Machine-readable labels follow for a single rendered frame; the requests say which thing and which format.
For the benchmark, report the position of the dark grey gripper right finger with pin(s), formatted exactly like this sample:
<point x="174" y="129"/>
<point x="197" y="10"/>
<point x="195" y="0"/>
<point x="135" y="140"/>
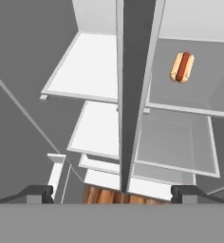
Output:
<point x="180" y="190"/>

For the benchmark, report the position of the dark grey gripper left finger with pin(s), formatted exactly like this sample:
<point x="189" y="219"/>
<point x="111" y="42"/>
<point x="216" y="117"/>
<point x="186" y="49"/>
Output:
<point x="41" y="190"/>

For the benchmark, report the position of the glass fridge shelf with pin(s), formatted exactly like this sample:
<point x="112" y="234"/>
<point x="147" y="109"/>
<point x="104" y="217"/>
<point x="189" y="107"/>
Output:
<point x="199" y="85"/>
<point x="174" y="142"/>
<point x="161" y="177"/>

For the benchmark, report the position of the white freezer shelf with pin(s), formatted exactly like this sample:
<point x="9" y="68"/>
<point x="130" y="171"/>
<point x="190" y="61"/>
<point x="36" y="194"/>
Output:
<point x="98" y="129"/>
<point x="85" y="66"/>
<point x="101" y="180"/>
<point x="96" y="164"/>

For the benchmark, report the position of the grey freezer door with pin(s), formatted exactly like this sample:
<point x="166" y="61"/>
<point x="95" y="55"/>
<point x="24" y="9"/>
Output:
<point x="19" y="104"/>

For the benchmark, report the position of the grey fridge freezer cabinet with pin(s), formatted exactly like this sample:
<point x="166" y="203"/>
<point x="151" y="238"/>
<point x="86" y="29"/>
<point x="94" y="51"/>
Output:
<point x="133" y="95"/>

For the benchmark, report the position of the white door bin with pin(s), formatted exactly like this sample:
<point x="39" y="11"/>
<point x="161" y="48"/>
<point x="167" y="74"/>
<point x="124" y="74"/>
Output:
<point x="56" y="174"/>

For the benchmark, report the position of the hot dog in bun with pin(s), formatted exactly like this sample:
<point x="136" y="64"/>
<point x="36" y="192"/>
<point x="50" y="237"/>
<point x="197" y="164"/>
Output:
<point x="182" y="67"/>

